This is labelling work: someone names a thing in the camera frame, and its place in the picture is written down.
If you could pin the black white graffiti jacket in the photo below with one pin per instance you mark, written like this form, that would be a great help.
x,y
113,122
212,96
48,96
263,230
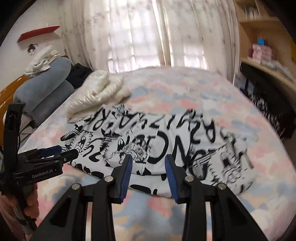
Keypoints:
x,y
204,149

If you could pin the left hand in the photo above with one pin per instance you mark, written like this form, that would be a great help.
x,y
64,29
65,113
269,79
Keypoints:
x,y
14,230

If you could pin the white floral curtain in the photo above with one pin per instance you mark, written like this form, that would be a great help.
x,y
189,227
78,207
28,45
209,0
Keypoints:
x,y
122,36

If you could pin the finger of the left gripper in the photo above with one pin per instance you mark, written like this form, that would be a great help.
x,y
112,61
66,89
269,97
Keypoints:
x,y
62,158
44,152

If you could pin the black white patterned cloth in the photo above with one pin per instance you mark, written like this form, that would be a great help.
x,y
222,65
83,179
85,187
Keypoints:
x,y
279,114

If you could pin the black garment near curtain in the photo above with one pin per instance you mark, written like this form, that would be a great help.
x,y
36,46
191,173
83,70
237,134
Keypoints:
x,y
77,75

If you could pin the red wall shelf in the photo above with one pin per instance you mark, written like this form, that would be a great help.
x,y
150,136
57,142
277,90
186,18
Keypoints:
x,y
37,32

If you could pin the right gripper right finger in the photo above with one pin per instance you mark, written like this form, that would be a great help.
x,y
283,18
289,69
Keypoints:
x,y
179,187

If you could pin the pink storage boxes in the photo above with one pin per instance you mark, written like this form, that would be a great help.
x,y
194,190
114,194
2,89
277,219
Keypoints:
x,y
262,52

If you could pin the pastel patterned bed blanket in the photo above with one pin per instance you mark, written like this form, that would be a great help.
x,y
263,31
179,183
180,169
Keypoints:
x,y
270,199

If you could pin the cartoon face wall sticker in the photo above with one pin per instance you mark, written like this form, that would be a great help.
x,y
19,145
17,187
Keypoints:
x,y
31,49

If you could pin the blue rolled duvet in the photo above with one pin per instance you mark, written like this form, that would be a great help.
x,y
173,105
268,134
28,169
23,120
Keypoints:
x,y
43,94

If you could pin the white folded clothes pile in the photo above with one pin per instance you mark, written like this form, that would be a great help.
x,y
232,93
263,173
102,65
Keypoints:
x,y
41,61

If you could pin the orange wooden headboard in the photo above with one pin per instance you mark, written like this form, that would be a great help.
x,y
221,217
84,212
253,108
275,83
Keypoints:
x,y
6,98

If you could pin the wooden desk shelf unit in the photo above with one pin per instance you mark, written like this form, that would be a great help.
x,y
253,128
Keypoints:
x,y
257,19

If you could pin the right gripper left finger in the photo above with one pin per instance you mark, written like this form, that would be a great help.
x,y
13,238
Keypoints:
x,y
120,184

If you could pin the cream puffer jacket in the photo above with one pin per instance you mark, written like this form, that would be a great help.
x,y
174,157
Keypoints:
x,y
99,88

